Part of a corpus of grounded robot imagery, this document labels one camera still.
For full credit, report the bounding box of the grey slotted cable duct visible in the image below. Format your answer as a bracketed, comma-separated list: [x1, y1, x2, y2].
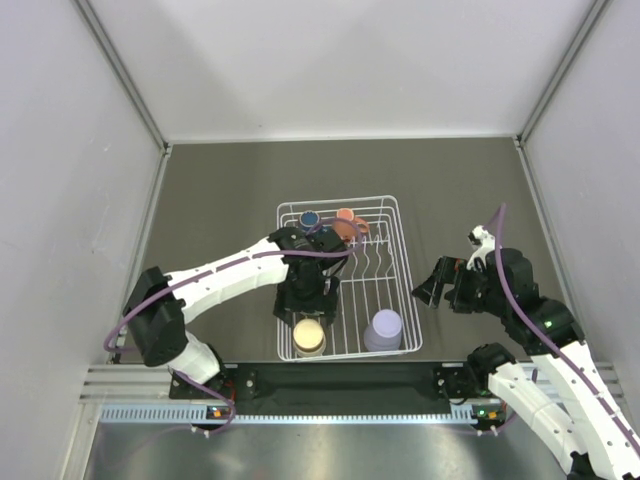
[99, 403, 506, 425]

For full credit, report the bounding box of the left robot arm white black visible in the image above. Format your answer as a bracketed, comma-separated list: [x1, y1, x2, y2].
[123, 227, 351, 397]

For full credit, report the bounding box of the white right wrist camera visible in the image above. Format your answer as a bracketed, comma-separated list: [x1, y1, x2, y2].
[466, 225, 496, 271]

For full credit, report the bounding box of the glass cup with brown band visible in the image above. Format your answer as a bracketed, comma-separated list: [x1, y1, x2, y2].
[293, 318, 326, 358]

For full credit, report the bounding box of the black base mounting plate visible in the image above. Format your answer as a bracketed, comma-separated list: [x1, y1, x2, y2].
[170, 361, 482, 409]

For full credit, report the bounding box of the dark blue ceramic mug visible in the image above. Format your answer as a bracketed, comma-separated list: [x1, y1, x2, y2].
[297, 210, 321, 232]

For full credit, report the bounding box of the lilac plastic tumbler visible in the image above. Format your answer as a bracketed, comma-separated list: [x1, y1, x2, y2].
[364, 309, 403, 352]

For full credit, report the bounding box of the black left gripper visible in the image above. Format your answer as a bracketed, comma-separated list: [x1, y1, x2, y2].
[273, 271, 338, 328]

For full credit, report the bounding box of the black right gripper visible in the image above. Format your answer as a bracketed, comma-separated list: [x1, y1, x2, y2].
[412, 254, 509, 316]

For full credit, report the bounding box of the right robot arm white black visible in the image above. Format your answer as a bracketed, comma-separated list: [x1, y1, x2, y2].
[412, 248, 639, 479]

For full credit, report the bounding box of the white wire dish rack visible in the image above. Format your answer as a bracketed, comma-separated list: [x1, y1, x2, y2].
[276, 195, 423, 363]

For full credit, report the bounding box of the terracotta ceramic mug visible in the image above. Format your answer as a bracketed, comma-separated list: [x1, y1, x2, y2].
[331, 208, 370, 244]

